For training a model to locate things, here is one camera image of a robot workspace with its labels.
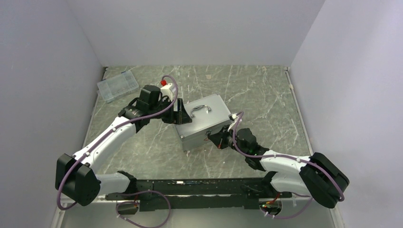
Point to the clear plastic compartment box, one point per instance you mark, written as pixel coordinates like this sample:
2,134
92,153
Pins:
117,86

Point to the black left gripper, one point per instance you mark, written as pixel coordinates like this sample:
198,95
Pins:
179,117

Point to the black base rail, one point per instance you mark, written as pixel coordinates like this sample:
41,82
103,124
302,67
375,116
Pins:
247,193

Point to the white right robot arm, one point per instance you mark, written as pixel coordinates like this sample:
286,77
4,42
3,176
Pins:
314,176

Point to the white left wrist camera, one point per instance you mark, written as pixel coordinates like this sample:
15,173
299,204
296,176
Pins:
168,89

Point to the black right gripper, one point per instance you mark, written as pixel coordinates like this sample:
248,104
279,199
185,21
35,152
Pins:
219,138

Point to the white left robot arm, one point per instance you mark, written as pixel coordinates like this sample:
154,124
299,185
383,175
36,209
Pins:
76,174

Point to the grey metal medicine case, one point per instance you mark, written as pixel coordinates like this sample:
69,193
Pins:
208,115

